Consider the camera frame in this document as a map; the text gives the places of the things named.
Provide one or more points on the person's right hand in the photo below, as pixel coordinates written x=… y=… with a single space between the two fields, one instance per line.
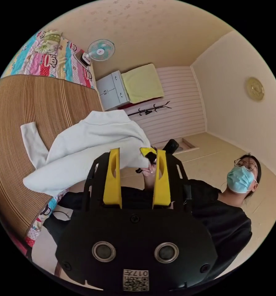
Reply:
x=150 y=178

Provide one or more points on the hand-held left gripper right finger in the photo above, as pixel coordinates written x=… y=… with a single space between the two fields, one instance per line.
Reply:
x=161 y=185

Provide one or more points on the small teal desk fan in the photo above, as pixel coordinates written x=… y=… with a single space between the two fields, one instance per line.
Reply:
x=101 y=50

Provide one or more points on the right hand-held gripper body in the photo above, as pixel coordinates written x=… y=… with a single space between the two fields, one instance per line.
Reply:
x=171 y=145

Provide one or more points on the white long sleeve shirt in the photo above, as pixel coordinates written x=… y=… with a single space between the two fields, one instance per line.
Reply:
x=87 y=148

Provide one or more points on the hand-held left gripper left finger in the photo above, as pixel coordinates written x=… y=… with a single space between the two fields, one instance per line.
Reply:
x=112 y=180

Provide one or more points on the black coat rack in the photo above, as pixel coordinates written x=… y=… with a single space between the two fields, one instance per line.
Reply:
x=149 y=111

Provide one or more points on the yellow-green cloth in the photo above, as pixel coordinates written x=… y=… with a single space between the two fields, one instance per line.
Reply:
x=142 y=83

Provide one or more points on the green floral pillow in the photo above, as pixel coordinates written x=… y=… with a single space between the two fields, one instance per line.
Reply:
x=47 y=41

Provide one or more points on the person's body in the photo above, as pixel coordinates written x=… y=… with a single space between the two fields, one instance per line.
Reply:
x=221 y=219

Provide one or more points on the bed with woven mat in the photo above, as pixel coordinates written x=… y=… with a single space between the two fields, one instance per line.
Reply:
x=36 y=104

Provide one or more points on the grey cupboard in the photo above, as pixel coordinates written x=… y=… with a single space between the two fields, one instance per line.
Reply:
x=112 y=90

